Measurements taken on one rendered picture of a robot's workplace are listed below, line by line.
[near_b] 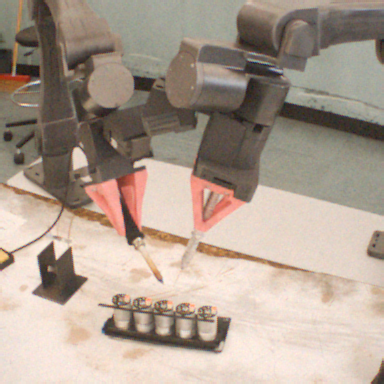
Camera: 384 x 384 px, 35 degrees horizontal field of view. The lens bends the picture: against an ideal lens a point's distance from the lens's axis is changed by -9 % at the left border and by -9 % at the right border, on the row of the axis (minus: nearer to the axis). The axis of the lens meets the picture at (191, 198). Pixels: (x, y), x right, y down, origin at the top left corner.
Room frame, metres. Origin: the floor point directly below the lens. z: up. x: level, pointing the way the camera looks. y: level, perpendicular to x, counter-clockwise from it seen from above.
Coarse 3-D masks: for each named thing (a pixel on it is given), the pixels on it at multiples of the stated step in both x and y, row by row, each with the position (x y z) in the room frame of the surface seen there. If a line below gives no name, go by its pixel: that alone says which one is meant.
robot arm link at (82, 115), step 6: (72, 90) 0.79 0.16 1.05; (78, 90) 0.78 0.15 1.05; (72, 96) 0.79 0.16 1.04; (78, 96) 0.77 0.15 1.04; (78, 102) 0.77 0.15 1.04; (78, 108) 0.77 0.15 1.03; (84, 108) 0.77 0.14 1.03; (78, 114) 0.77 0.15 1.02; (84, 114) 0.76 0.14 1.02; (90, 114) 0.76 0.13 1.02; (108, 114) 0.77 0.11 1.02; (78, 120) 0.77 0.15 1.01; (84, 120) 0.76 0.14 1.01
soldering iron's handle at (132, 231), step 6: (108, 180) 0.78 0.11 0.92; (120, 198) 0.75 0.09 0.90; (120, 204) 0.74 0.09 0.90; (126, 210) 0.74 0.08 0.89; (126, 216) 0.73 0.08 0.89; (126, 222) 0.72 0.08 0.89; (132, 222) 0.72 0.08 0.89; (126, 228) 0.71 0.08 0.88; (132, 228) 0.71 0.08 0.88; (138, 228) 0.72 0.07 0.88; (126, 234) 0.71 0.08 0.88; (132, 234) 0.70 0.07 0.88; (138, 234) 0.70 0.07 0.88; (144, 234) 0.71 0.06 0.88; (126, 240) 0.70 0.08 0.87; (132, 240) 0.70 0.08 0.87
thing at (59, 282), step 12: (60, 240) 0.78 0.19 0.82; (48, 252) 0.77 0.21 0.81; (48, 264) 0.76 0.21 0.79; (60, 264) 0.74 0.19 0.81; (72, 264) 0.76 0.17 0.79; (48, 276) 0.76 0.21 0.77; (60, 276) 0.73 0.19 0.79; (72, 276) 0.76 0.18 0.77; (84, 276) 0.78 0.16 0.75; (36, 288) 0.74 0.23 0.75; (48, 288) 0.75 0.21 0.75; (60, 288) 0.73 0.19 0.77; (72, 288) 0.75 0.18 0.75; (60, 300) 0.72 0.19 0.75
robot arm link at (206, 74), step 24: (288, 24) 0.61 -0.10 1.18; (192, 48) 0.59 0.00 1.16; (216, 48) 0.59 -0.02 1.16; (240, 48) 0.61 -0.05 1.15; (288, 48) 0.60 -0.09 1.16; (312, 48) 0.61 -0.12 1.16; (168, 72) 0.61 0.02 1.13; (192, 72) 0.58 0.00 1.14; (216, 72) 0.58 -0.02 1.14; (240, 72) 0.60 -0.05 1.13; (168, 96) 0.60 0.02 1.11; (192, 96) 0.57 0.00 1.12; (216, 96) 0.58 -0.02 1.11; (240, 96) 0.59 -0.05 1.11
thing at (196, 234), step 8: (216, 192) 0.64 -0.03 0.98; (208, 200) 0.64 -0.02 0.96; (216, 200) 0.64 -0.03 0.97; (208, 208) 0.64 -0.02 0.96; (208, 216) 0.64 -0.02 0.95; (192, 232) 0.64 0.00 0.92; (200, 232) 0.64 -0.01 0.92; (192, 240) 0.64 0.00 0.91; (192, 248) 0.64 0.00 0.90; (184, 256) 0.64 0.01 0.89; (192, 256) 0.64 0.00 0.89
